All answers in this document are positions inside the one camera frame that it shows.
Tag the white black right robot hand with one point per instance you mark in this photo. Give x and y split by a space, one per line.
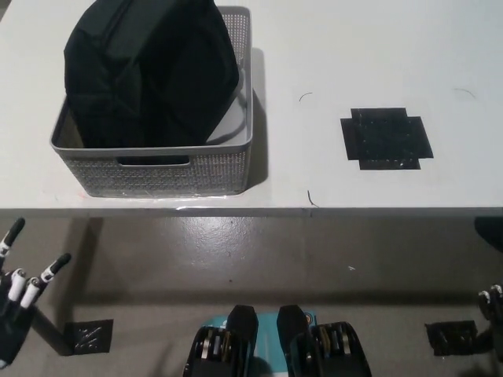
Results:
493 310

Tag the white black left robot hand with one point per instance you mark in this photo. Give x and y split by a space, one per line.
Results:
13 314

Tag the dark green fabric lunch bag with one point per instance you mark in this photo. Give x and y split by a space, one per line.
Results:
149 74

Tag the dark metal table leg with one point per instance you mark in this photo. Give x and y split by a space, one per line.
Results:
49 330

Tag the black tape patch on floor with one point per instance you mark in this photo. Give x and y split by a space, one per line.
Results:
88 335
452 337

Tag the dark rounded object under table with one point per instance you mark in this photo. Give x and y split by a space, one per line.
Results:
491 233

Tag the black ribbed robot torso block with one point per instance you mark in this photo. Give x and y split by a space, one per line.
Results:
224 349
326 349

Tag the black tape patch on table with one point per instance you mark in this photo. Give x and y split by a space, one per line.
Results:
387 139

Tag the grey perforated plastic basket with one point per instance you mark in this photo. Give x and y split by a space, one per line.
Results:
165 173

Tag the thick bent dark thread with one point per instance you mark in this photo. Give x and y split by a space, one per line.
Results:
311 198

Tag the long faint dark thread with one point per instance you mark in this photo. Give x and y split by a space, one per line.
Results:
465 90

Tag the thin curved dark thread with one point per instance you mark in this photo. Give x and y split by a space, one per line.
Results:
305 94

